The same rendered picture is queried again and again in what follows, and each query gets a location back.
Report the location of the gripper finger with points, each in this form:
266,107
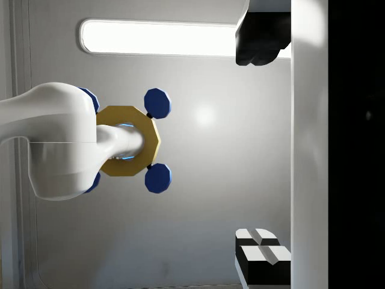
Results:
261,39
264,271

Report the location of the drone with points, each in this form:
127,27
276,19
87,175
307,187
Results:
152,141

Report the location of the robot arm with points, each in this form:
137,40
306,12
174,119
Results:
54,120

